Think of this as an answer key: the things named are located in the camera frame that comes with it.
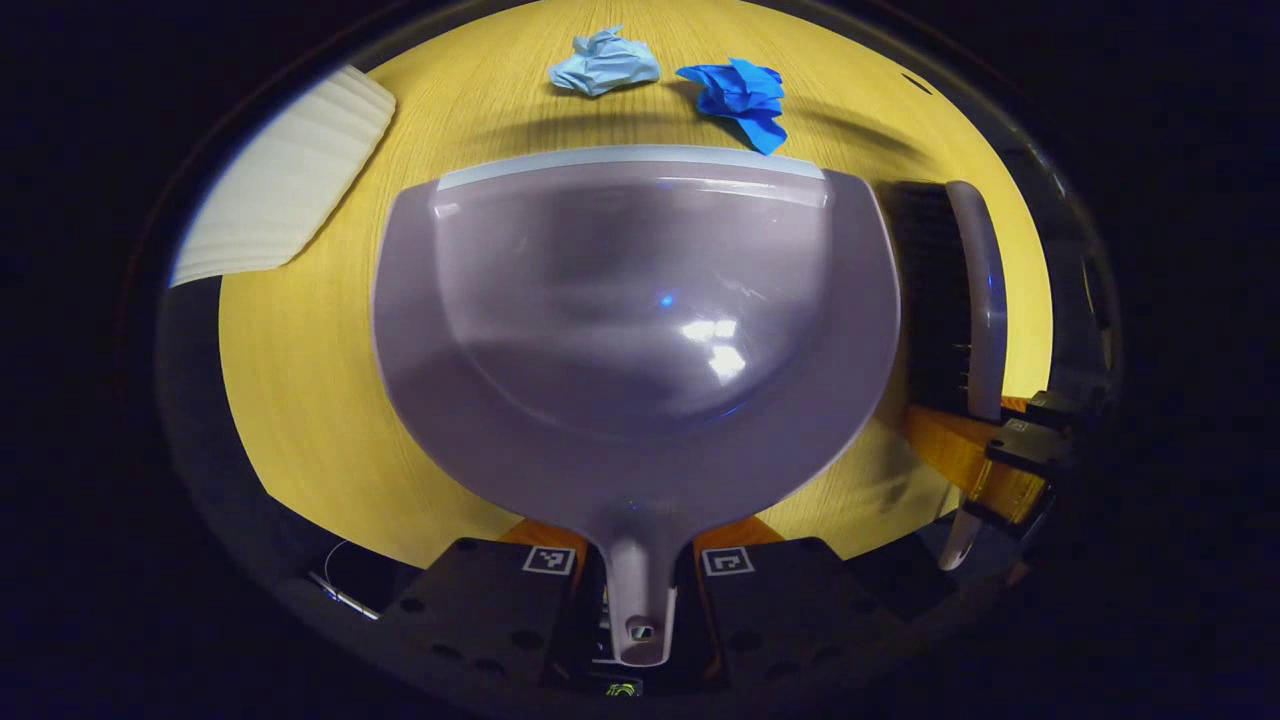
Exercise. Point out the light blue paper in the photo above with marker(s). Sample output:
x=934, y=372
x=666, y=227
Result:
x=605, y=65

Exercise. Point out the white ribbed garbage bin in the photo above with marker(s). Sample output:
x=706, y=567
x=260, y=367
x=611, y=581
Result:
x=285, y=185

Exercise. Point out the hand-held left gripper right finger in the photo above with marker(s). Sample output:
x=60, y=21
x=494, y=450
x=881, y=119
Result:
x=780, y=600

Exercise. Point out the dark blue paper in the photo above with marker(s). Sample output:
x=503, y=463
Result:
x=745, y=95

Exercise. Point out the black round desk grommet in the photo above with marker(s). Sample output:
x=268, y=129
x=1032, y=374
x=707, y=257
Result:
x=916, y=84

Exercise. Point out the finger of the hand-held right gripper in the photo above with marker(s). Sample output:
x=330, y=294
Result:
x=975, y=460
x=1055, y=408

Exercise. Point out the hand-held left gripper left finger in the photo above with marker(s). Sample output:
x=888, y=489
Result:
x=480, y=600

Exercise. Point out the small pale pink broom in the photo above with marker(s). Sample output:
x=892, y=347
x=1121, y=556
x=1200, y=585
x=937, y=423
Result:
x=975, y=290

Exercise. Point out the pale pink dustpan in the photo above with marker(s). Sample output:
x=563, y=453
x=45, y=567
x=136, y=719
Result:
x=640, y=330

